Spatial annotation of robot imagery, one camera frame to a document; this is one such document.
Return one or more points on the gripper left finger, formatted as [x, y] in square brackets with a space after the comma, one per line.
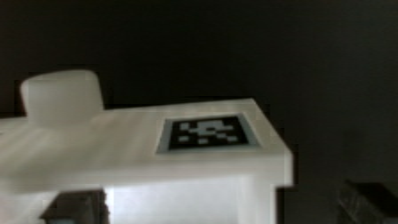
[76, 208]

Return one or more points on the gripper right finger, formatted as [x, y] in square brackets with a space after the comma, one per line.
[368, 203]

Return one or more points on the white front drawer box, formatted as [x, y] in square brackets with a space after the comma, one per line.
[188, 160]

